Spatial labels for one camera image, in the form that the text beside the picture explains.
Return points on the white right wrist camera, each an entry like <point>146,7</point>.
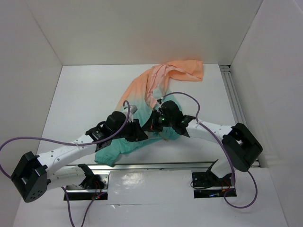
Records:
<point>158,104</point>

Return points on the aluminium front rail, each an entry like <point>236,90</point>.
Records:
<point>167,166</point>

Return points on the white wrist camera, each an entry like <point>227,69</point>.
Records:
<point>131,110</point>
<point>158,104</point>

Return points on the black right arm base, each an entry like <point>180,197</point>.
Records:
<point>208,185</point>

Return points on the aluminium side rail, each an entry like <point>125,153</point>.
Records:
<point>236,108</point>

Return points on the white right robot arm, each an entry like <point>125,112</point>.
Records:
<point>189,126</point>

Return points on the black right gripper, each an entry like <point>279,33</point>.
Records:
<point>151,124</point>

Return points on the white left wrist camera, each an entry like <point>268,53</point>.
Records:
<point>131,110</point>

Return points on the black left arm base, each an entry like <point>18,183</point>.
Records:
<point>92,186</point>

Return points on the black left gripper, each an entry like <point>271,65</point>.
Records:
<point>137,134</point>

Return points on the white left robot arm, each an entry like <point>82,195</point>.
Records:
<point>35,174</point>

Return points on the teal and orange jacket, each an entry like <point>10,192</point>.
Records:
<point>143,92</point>

